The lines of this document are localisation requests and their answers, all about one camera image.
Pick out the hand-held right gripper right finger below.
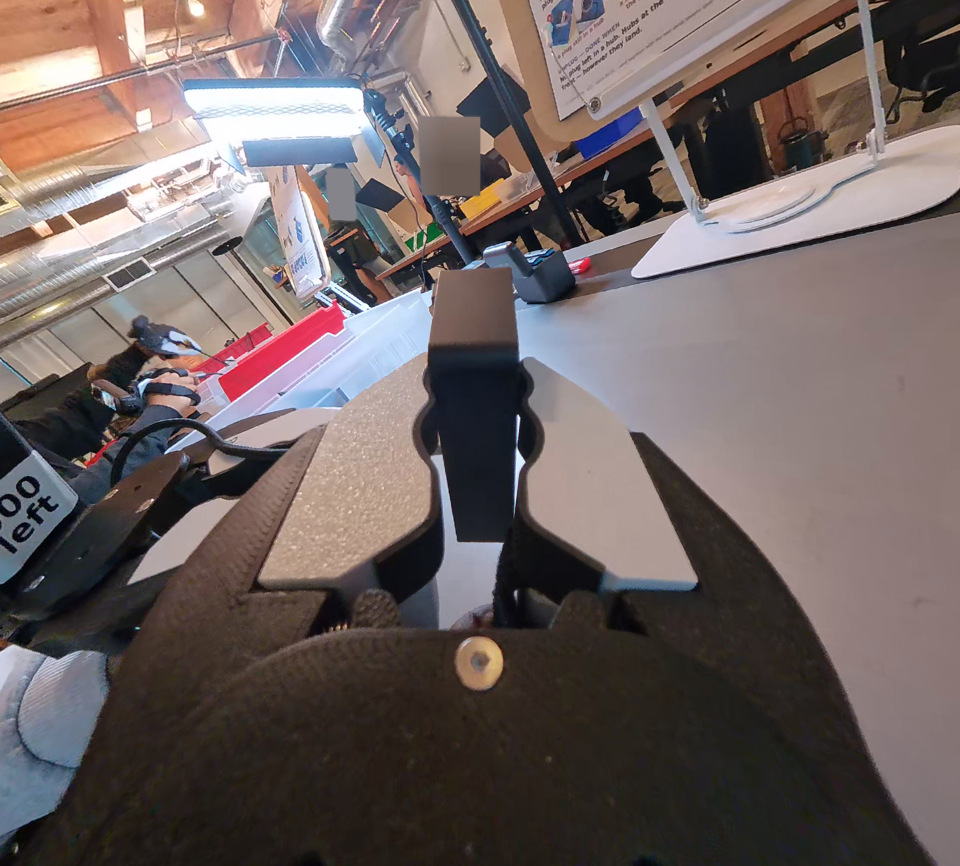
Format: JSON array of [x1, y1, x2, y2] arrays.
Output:
[[512, 356, 700, 594]]

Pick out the dark green jug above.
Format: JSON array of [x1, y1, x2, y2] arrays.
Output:
[[780, 116, 822, 169]]

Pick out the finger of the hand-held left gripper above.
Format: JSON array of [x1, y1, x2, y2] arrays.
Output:
[[126, 497, 241, 588], [202, 407, 340, 478]]

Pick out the red plastic bin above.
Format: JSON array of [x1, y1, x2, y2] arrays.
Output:
[[196, 299, 350, 402]]

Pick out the yellow bin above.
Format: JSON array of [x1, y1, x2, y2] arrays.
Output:
[[459, 179, 505, 220]]

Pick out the clear plastic bin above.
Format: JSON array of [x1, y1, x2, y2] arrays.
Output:
[[161, 290, 440, 454]]

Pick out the blue bin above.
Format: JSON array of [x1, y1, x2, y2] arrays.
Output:
[[573, 108, 646, 158]]

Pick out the grey clamp mounts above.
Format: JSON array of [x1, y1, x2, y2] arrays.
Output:
[[482, 242, 579, 306]]

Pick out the person's left forearm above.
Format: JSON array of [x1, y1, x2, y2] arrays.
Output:
[[0, 644, 114, 837]]

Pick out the black usb hub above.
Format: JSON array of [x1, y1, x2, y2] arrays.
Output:
[[427, 268, 520, 543]]

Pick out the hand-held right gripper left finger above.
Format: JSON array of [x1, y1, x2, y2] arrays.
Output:
[[256, 354, 445, 600]]

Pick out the led light panel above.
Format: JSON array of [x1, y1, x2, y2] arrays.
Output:
[[180, 77, 369, 169]]

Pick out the black stand pole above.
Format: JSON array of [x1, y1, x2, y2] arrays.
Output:
[[405, 0, 586, 248]]

